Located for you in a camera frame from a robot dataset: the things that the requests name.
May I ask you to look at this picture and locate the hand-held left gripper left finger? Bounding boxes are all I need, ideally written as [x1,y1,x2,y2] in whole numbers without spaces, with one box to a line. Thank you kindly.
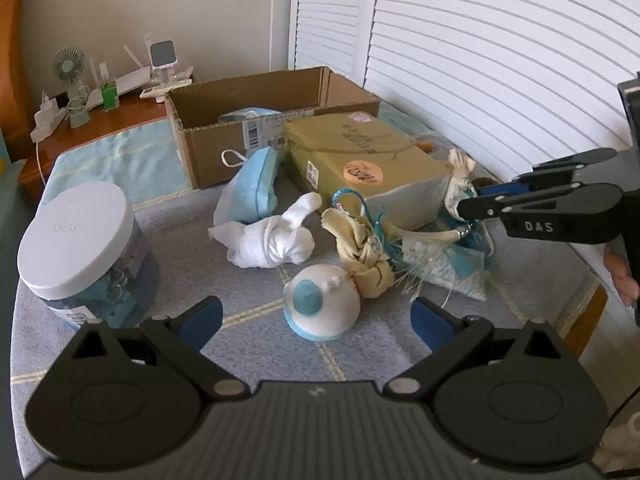
[65,296,251,403]

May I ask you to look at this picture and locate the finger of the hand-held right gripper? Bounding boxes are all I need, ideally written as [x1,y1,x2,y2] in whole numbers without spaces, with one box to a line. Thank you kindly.
[477,148,621,200]
[456,182,626,247]

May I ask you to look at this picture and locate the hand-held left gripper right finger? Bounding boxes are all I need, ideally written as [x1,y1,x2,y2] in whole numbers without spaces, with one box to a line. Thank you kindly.
[384,296,573,400]

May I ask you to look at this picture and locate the clear bag with blue ribbon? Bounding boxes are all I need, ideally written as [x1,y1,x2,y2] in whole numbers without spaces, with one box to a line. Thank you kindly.
[332,187,496,303]

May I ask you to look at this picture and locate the cream knotted cloth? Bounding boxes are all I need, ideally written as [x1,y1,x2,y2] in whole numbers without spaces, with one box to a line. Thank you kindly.
[442,149,478,221]

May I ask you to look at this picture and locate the white knotted sock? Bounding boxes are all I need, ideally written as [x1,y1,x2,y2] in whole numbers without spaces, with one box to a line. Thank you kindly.
[207,192,321,268]

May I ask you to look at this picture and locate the white blue round plush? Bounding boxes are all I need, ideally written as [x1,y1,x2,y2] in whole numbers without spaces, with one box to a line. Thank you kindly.
[282,264,362,343]

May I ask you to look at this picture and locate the cream braided cloth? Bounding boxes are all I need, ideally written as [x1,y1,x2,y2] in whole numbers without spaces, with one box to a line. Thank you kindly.
[320,207,396,300]

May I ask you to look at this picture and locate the brown cardboard box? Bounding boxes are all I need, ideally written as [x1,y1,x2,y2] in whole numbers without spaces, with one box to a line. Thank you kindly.
[164,66,382,191]

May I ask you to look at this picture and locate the person's right hand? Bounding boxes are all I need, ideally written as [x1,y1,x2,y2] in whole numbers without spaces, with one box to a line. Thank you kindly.
[602,247,640,308]

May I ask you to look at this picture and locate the blue grey patchwork blanket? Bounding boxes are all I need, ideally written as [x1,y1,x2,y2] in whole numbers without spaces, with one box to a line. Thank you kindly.
[10,87,616,461]

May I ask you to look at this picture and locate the white louvered shutters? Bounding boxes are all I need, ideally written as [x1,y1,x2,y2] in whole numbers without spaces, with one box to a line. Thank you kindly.
[289,0,640,201]

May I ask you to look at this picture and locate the blue face mask pack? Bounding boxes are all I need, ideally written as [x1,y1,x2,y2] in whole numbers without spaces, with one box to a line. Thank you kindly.
[214,147,281,226]

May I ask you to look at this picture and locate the clear jar with white lid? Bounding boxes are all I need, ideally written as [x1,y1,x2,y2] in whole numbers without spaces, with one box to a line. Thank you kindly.
[16,182,161,331]

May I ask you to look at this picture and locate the yellow paper box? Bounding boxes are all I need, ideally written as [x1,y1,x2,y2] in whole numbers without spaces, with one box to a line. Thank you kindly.
[283,112,463,231]

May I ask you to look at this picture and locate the wooden nightstand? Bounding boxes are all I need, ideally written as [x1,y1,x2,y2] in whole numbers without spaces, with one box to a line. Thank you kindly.
[20,87,171,201]

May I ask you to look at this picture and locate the green liquid bottle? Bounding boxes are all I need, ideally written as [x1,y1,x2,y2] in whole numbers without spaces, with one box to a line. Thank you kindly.
[98,62,119,111]

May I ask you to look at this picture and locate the white power strip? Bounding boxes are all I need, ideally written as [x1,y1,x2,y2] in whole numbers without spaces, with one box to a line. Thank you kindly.
[30,92,71,143]

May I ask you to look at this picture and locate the white router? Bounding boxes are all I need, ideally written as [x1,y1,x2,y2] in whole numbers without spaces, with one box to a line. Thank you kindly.
[115,35,157,94]

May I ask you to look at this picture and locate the white device with grey screen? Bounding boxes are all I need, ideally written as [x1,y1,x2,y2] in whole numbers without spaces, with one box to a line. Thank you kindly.
[149,40,176,81]

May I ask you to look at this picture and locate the small green desk fan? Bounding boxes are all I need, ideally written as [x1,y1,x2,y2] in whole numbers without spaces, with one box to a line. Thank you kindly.
[51,47,91,128]

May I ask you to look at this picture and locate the wooden headboard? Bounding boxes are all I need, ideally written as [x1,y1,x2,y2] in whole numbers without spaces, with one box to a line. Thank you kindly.
[0,0,33,161]

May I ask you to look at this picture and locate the wooden platform frame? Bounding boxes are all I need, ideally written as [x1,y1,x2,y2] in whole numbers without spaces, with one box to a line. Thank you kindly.
[565,280,611,358]

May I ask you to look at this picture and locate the white power cable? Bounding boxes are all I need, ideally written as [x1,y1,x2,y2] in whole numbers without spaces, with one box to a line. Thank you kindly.
[34,139,51,187]

